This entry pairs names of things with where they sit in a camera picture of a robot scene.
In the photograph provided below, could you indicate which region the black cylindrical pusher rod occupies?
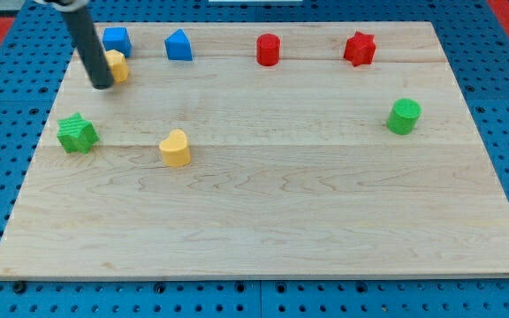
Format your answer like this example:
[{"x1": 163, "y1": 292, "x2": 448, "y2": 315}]
[{"x1": 61, "y1": 4, "x2": 114, "y2": 90}]

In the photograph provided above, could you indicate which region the yellow hexagon block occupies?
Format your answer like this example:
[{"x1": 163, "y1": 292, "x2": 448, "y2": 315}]
[{"x1": 105, "y1": 49, "x2": 130, "y2": 84}]

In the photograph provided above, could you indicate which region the blue cube block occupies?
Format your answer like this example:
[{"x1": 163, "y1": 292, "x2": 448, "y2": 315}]
[{"x1": 102, "y1": 26, "x2": 132, "y2": 57}]

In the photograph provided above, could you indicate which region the blue triangle block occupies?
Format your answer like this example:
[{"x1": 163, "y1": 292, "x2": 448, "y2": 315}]
[{"x1": 164, "y1": 29, "x2": 193, "y2": 61}]

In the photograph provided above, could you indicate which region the green star block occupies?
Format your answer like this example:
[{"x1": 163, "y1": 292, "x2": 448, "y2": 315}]
[{"x1": 57, "y1": 113, "x2": 99, "y2": 154}]

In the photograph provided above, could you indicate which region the yellow heart block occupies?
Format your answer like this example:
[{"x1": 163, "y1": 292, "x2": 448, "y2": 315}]
[{"x1": 159, "y1": 129, "x2": 192, "y2": 167}]

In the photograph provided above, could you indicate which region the red cylinder block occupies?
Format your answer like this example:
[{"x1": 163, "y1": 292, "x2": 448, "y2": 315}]
[{"x1": 256, "y1": 34, "x2": 281, "y2": 66}]

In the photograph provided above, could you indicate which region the light wooden board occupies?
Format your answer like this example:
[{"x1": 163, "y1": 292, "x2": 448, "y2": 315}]
[{"x1": 0, "y1": 22, "x2": 509, "y2": 282}]

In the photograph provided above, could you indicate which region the red star block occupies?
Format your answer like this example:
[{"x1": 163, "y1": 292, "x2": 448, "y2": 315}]
[{"x1": 343, "y1": 31, "x2": 376, "y2": 67}]

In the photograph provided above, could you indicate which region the green cylinder block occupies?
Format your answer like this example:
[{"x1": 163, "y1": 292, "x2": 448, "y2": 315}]
[{"x1": 386, "y1": 98, "x2": 422, "y2": 135}]

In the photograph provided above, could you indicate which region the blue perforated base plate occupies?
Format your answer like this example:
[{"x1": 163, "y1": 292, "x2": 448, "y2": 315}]
[{"x1": 0, "y1": 0, "x2": 509, "y2": 317}]

